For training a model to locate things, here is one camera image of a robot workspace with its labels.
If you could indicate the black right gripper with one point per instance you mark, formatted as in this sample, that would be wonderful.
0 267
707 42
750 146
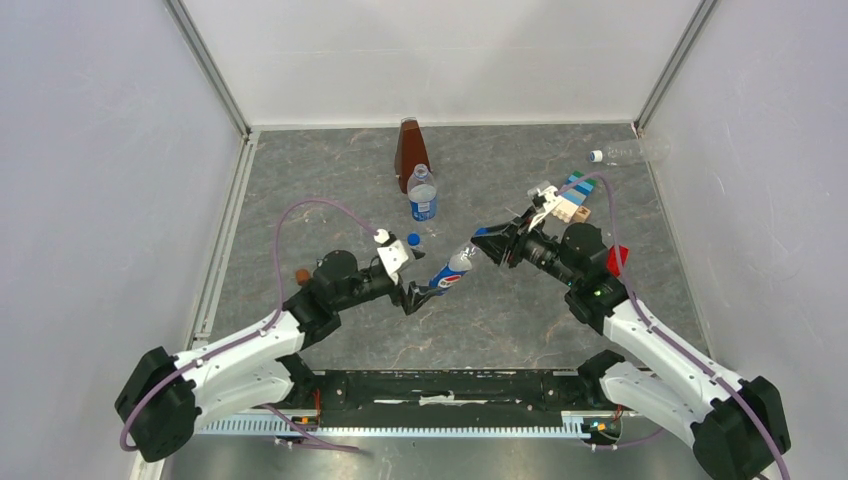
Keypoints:
512 236

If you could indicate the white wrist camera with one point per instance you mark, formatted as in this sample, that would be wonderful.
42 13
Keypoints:
545 199
393 253

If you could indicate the red toy block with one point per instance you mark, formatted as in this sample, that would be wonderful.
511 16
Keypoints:
617 258

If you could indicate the aluminium frame post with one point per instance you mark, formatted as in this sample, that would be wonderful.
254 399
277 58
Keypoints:
199 49
698 21

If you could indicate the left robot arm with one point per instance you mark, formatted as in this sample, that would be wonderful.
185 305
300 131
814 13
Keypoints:
170 397

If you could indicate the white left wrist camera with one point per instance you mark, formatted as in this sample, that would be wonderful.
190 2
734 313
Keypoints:
393 253

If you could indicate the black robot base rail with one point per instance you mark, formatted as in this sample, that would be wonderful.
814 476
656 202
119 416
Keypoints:
473 401

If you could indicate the aluminium frame post left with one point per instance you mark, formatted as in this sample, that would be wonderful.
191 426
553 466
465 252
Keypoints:
199 49

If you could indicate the small brown toy piece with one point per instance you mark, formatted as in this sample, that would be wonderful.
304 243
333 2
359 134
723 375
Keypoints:
302 276

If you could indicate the light wooden cube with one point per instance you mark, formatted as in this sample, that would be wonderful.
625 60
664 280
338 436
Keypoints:
581 215

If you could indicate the Pepsi bottle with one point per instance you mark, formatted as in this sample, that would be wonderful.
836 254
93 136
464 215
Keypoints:
422 193
459 263

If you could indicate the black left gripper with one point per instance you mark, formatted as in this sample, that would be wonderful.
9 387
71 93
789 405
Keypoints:
416 295

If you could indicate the aluminium frame post right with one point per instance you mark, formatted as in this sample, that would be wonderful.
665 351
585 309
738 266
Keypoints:
698 21

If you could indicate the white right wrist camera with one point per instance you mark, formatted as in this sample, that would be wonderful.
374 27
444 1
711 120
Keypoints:
545 199

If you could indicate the blue green stacked block toy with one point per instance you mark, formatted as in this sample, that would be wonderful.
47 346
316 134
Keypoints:
573 199

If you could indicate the brown wooden metronome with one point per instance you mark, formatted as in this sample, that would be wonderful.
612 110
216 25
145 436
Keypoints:
410 152

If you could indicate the clear unlabelled plastic bottle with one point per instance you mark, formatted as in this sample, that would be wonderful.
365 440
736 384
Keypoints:
632 151

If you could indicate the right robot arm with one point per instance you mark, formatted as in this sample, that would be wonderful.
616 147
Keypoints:
736 428

